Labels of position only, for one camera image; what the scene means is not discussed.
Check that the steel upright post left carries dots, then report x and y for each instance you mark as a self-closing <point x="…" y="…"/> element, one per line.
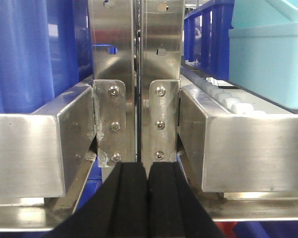
<point x="112" y="35"/>

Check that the dark blue bin upper right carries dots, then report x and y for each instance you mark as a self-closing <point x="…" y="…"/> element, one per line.
<point x="206" y="39"/>

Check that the steel upright post right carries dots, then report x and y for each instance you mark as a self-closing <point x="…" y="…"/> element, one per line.
<point x="160" y="62"/>

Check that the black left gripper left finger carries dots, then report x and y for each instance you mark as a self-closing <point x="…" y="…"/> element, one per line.
<point x="118" y="209"/>

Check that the white roller track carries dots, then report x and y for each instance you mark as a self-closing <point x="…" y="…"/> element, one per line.
<point x="234" y="104"/>

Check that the steel upright post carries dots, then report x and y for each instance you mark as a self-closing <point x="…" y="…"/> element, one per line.
<point x="112" y="35"/>
<point x="160" y="62"/>

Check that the light blue plastic bin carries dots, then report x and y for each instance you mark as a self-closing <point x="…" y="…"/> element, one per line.
<point x="264" y="60"/>

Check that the stainless steel shelf front beam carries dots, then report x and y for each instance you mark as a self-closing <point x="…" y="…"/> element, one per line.
<point x="238" y="153"/>

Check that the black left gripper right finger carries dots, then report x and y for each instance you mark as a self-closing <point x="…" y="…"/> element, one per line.
<point x="174" y="210"/>

